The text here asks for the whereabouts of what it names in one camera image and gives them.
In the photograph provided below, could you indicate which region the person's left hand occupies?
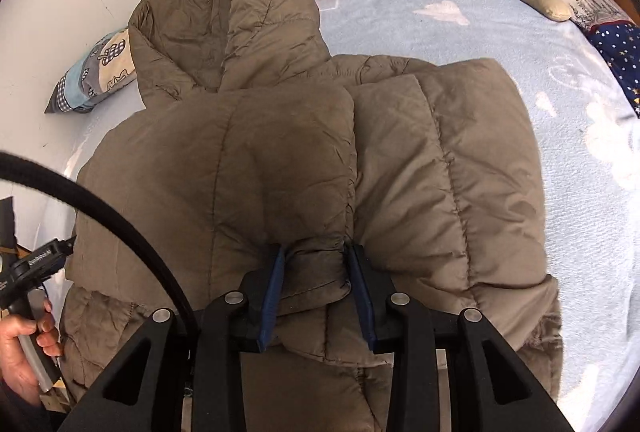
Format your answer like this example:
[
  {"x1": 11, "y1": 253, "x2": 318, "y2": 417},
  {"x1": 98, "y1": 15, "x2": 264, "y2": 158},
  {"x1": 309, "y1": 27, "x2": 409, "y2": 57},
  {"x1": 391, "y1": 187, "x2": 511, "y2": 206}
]
[{"x1": 0, "y1": 299, "x2": 64, "y2": 406}]

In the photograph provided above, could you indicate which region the brown quilted puffer jacket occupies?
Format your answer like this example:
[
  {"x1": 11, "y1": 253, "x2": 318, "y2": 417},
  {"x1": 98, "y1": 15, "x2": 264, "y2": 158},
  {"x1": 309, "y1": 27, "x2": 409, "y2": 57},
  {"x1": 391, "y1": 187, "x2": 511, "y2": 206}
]
[{"x1": 59, "y1": 0, "x2": 563, "y2": 432}]

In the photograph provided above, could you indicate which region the black cable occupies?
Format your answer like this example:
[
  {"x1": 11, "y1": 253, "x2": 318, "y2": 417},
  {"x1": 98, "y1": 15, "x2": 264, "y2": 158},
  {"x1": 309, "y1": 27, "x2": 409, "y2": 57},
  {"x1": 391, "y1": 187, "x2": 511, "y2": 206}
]
[{"x1": 0, "y1": 151, "x2": 196, "y2": 353}]

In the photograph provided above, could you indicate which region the white sketch print cloth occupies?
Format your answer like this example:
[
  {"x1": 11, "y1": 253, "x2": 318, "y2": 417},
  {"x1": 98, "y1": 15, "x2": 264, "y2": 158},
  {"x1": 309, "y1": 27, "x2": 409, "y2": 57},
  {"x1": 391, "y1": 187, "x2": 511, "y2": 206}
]
[{"x1": 565, "y1": 0, "x2": 632, "y2": 32}]

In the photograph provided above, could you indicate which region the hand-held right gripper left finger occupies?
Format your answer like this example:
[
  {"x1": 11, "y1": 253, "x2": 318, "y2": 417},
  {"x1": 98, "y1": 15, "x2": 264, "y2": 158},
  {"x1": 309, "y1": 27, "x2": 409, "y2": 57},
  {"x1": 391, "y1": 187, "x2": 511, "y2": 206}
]
[{"x1": 57, "y1": 245, "x2": 287, "y2": 432}]

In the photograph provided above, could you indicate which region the navy starred pillow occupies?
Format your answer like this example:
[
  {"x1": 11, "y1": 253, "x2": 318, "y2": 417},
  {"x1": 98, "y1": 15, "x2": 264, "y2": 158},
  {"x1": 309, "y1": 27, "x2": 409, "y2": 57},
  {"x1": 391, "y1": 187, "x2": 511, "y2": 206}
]
[{"x1": 585, "y1": 21, "x2": 640, "y2": 118}]

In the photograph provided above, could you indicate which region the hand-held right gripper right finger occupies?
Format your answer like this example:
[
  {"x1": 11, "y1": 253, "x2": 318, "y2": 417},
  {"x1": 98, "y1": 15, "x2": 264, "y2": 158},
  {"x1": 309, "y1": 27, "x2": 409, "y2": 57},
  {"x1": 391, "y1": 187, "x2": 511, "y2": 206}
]
[{"x1": 344, "y1": 243, "x2": 587, "y2": 432}]

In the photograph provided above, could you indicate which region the beige pillow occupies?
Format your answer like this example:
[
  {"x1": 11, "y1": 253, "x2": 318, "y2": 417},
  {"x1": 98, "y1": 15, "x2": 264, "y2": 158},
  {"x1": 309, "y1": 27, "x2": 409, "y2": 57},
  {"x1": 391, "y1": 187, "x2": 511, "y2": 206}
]
[{"x1": 502, "y1": 0, "x2": 581, "y2": 22}]

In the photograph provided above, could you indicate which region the light blue bed sheet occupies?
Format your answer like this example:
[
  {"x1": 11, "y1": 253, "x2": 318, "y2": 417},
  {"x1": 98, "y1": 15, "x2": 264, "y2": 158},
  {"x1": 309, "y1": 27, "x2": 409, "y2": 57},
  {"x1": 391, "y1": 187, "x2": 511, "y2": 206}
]
[{"x1": 45, "y1": 0, "x2": 640, "y2": 432}]

